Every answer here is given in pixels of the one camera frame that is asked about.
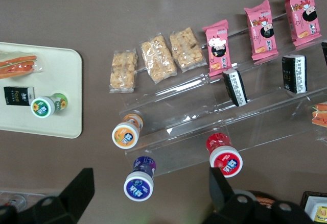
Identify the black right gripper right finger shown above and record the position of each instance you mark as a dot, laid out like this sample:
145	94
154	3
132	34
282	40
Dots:
230	208

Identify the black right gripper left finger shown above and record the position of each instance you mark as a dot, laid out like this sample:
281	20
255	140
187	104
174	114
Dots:
64	203

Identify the green gum bottle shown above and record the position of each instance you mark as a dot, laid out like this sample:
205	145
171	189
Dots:
42	108

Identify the red gum bottle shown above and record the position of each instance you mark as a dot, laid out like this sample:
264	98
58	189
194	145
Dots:
226	162

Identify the purple gum bottle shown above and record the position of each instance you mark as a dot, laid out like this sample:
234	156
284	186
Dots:
139	187

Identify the orange gum bottle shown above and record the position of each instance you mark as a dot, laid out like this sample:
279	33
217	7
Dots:
125	137

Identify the cream plastic tray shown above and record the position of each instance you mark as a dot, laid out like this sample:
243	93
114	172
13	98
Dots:
64	81

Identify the clear acrylic holder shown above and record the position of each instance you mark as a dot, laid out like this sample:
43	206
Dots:
28	197

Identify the brown wicker basket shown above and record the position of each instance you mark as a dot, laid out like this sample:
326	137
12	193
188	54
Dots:
265	201

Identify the red drink can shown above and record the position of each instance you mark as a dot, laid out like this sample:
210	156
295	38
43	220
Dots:
10	202

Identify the black rectangular box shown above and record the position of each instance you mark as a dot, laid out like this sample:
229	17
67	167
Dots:
305	196

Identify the white packaged food box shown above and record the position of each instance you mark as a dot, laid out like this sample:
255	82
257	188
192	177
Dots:
315	206

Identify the clear acrylic tiered stand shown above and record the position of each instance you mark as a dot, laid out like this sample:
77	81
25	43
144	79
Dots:
255	122

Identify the plastic wrapped sandwich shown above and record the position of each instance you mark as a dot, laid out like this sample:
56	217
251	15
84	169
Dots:
320	115
18	65

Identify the clear wrapped rice crisp bar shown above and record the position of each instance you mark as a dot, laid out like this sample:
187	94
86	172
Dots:
123	71
187	49
158	58

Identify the pink cartoon snack pack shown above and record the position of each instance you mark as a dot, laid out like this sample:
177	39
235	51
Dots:
301	14
261	30
218	48

